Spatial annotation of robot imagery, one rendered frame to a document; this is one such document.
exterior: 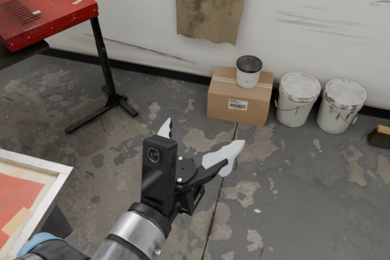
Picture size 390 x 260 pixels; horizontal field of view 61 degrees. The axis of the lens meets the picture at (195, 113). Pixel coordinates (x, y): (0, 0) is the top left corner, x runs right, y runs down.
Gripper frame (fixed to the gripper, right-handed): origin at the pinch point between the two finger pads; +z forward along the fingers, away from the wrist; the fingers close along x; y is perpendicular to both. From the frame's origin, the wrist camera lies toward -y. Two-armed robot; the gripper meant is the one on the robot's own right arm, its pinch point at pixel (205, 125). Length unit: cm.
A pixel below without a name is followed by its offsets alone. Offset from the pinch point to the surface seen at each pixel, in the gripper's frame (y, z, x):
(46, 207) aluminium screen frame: 60, -9, -68
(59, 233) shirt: 97, -7, -85
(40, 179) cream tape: 62, -1, -82
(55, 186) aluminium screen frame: 59, -1, -72
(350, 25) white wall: 87, 201, 5
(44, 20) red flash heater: 38, 73, -145
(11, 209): 62, -15, -82
